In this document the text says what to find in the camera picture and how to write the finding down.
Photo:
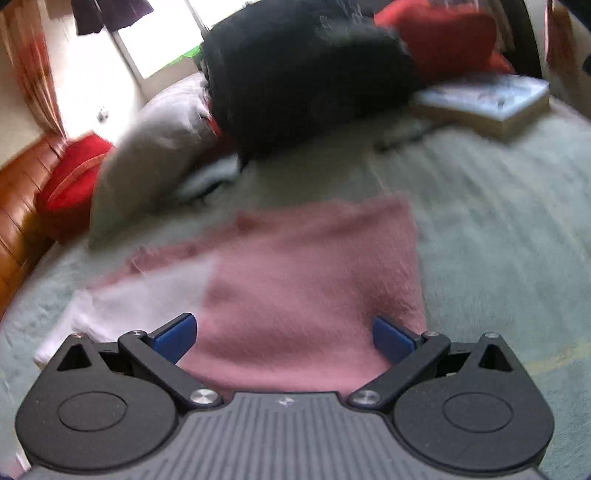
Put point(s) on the hanging laundry at window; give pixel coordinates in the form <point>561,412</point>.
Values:
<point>92,16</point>

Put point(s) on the red quilt right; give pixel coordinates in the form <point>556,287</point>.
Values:
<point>446,43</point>

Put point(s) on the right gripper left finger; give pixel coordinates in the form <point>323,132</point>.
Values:
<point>105,406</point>

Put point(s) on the pink and white sweater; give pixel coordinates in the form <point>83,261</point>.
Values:
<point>284,300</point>

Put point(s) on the red quilt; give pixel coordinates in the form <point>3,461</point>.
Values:
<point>64,203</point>
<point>446,43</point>

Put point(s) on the green plaid bed blanket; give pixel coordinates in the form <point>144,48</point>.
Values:
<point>504,246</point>

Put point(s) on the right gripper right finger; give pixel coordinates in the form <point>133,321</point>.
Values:
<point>458,406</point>

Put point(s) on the red plaid curtain left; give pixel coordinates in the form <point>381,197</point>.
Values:
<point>25,43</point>

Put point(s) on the grey green pillow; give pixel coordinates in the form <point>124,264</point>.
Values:
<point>167,138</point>

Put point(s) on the black backpack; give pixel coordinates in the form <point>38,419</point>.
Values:
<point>282,72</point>

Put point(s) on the red quilt left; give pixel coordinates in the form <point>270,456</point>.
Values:
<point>64,203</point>

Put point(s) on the wooden headboard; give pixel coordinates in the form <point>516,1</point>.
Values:
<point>23,238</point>

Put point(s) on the blue white book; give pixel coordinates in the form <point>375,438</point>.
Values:
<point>494,105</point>

